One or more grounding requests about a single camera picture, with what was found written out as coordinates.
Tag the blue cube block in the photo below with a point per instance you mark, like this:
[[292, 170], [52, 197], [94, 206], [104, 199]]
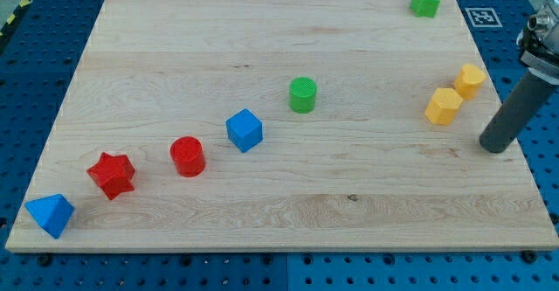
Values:
[[244, 130]]

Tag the red cylinder block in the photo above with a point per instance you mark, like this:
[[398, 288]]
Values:
[[187, 155]]

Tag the blue triangle block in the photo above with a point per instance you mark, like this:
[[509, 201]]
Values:
[[51, 213]]

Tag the red star block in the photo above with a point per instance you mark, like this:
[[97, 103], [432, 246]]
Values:
[[112, 174]]

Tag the yellow hexagon block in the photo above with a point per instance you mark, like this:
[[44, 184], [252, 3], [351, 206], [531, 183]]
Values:
[[443, 106]]

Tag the green star block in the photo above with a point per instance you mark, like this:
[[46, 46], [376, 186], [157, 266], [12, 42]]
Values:
[[425, 8]]

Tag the white fiducial marker tag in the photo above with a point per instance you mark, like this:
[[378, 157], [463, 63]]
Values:
[[483, 17]]

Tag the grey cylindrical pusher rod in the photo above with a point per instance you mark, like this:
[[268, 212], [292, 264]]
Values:
[[527, 97]]

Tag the light wooden board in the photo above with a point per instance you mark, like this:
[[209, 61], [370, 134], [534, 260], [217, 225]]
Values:
[[365, 171]]

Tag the green cylinder block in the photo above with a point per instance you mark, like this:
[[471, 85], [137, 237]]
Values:
[[302, 95]]

